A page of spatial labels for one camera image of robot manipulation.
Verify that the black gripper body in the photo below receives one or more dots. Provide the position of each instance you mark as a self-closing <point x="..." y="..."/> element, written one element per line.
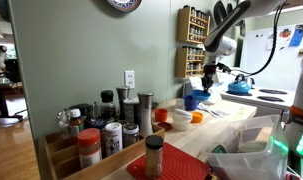
<point x="209" y="71"/>

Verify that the white wall outlet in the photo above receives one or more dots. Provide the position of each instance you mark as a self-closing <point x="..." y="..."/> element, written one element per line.
<point x="129" y="78"/>

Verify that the clear plastic container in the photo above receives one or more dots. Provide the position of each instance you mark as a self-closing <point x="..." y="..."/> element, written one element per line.
<point x="180" y="103"/>

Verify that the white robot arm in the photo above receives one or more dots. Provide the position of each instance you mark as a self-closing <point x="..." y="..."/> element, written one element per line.
<point x="217" y="44"/>

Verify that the upper wooden spice rack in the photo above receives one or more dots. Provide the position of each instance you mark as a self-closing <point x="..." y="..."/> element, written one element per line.
<point x="193" y="25"/>

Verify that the wooden spice rack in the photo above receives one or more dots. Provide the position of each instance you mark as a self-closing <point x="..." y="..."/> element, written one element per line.
<point x="193" y="25"/>
<point x="189" y="61"/>

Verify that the white spice shaker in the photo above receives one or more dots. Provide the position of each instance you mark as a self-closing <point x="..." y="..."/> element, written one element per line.
<point x="113" y="134"/>

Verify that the spice jar red lid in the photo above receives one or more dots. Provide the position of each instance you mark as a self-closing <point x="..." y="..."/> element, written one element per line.
<point x="89" y="147"/>

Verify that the dark blue cup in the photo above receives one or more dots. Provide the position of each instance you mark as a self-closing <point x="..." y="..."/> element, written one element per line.
<point x="190" y="103"/>

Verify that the orange small lid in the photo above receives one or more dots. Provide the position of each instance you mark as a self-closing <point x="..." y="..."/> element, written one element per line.
<point x="197" y="117"/>

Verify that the spice jar black lid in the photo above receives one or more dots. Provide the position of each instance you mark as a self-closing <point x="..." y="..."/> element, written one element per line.
<point x="153" y="152"/>

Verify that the clear plastic bin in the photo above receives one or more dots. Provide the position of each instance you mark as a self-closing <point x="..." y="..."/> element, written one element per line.
<point x="252" y="149"/>

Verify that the blue kettle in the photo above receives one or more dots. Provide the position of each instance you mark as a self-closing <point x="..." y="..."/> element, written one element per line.
<point x="239" y="85"/>

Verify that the white refrigerator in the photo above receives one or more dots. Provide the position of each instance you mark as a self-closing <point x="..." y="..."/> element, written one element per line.
<point x="285" y="65"/>

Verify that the small white crumpled napkin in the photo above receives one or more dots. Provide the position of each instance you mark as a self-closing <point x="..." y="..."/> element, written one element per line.
<point x="211" y="111"/>

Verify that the wooden spice tray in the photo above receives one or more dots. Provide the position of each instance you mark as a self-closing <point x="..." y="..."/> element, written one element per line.
<point x="68" y="159"/>

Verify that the red silicone mat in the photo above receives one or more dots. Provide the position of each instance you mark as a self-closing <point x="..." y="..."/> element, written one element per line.
<point x="176" y="165"/>

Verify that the steel pepper grinder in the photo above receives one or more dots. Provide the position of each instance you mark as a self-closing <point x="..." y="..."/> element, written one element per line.
<point x="145" y="101"/>

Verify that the white round container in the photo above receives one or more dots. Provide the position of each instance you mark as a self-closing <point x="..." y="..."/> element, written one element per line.
<point x="181" y="120"/>

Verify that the light blue bowl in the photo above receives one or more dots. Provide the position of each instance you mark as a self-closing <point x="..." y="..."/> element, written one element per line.
<point x="200" y="95"/>

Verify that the lower wooden spice rack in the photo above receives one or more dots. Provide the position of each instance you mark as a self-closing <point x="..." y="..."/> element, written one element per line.
<point x="189" y="61"/>

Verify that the white stove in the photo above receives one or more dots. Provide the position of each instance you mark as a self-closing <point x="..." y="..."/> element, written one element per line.
<point x="268" y="100"/>

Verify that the orange small cup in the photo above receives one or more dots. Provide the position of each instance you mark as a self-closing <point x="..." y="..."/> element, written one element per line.
<point x="161" y="115"/>

